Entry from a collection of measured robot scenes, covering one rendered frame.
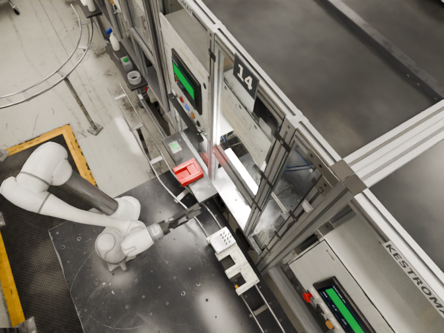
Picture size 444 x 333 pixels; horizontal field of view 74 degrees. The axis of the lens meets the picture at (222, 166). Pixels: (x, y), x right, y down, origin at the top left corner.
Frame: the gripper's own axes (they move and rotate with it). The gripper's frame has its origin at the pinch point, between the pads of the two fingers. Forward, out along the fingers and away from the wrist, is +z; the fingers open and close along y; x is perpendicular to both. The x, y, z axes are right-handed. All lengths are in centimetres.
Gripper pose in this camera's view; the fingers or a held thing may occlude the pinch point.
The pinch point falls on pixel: (195, 210)
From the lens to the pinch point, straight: 162.3
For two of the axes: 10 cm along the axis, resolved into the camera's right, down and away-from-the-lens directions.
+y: 0.4, -4.6, -8.9
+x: -5.2, -7.7, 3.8
